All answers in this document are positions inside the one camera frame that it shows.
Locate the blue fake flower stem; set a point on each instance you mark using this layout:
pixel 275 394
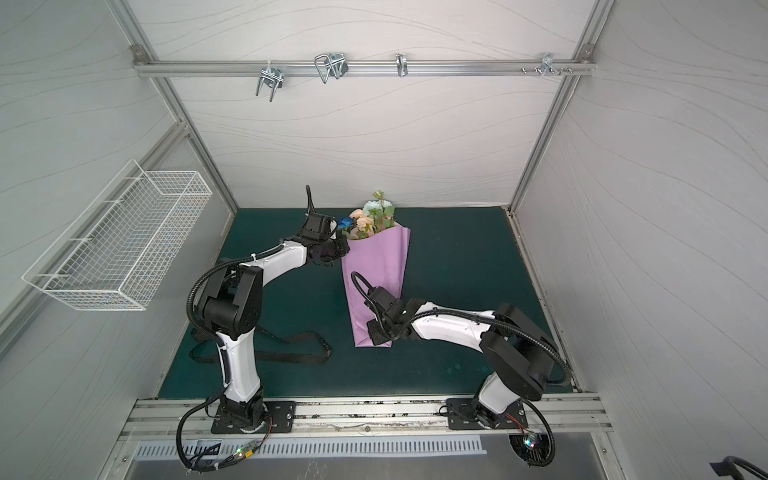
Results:
pixel 346 223

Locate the metal bolt clamp right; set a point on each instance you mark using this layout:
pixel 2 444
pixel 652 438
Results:
pixel 547 67

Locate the metal bracket clamp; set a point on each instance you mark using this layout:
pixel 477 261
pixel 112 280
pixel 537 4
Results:
pixel 401 65

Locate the white vent grille strip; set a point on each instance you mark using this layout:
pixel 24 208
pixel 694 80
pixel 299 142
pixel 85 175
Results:
pixel 328 447

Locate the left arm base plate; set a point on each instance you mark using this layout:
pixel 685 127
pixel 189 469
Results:
pixel 279 415

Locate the metal u-bolt clamp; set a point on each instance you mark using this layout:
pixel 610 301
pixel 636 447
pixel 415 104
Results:
pixel 331 65
pixel 270 79

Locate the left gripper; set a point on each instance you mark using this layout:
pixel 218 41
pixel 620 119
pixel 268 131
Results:
pixel 343 247

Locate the white wire basket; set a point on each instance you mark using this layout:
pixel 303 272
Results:
pixel 115 254

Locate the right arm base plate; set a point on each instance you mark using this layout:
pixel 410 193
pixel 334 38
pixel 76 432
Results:
pixel 462 414

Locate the pink purple wrapping paper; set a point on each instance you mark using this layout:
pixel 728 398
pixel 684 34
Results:
pixel 380 259

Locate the aluminium crossbar rail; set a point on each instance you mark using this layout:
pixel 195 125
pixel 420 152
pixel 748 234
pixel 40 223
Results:
pixel 357 68

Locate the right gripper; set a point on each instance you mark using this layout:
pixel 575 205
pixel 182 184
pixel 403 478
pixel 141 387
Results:
pixel 374 317

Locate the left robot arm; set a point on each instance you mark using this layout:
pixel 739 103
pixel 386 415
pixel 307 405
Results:
pixel 225 306

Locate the mint fake flower stem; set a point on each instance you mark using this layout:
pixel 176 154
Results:
pixel 379 214

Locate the metal U-bolt clamp middle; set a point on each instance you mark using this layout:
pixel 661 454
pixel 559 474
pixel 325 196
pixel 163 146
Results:
pixel 331 65

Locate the metal U-bolt clamp left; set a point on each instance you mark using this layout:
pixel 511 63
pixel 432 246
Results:
pixel 270 79

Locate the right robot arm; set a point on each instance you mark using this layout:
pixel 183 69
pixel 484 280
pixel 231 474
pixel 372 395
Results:
pixel 524 360

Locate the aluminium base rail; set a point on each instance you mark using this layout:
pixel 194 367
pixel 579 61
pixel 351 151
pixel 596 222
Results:
pixel 379 416

